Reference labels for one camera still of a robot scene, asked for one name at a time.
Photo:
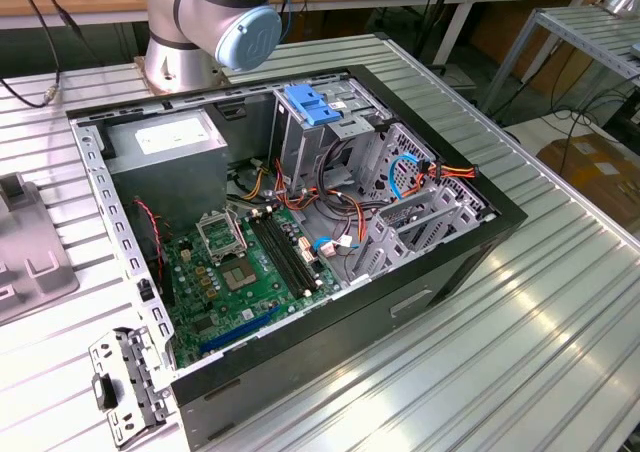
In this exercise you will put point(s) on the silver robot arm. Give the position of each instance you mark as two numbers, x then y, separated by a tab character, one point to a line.
175	62

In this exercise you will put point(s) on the grey metal disk bay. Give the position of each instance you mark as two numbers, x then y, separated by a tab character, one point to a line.
382	242

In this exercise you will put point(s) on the black RAM slot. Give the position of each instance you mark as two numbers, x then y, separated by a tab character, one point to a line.
294	252
281	257

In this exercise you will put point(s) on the grey optical drive bay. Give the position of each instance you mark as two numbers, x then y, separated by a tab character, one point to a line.
300	157

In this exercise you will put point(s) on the green motherboard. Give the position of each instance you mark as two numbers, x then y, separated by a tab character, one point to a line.
265	292

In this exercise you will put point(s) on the CPU socket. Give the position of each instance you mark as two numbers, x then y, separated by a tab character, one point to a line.
239	276

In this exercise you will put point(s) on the blue drive latch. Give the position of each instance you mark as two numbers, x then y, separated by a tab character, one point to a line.
310	107

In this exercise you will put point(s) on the black open PC case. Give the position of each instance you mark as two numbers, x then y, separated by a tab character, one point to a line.
325	337

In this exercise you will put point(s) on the blue expansion slot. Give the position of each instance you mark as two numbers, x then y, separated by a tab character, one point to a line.
240	330

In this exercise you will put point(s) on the grey power supply unit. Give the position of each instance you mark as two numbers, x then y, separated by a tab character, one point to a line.
165	182

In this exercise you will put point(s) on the black case fan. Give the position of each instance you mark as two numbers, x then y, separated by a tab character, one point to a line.
150	257

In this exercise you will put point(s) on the black tripod stand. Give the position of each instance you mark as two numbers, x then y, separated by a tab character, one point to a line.
434	17

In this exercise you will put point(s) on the large labelled cardboard box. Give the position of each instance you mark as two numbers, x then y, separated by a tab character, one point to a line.
590	167

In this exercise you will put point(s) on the grey parts rack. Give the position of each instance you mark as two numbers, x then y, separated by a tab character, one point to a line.
35	242

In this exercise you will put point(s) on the hinged metal slot bracket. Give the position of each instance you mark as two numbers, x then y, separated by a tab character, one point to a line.
135	372

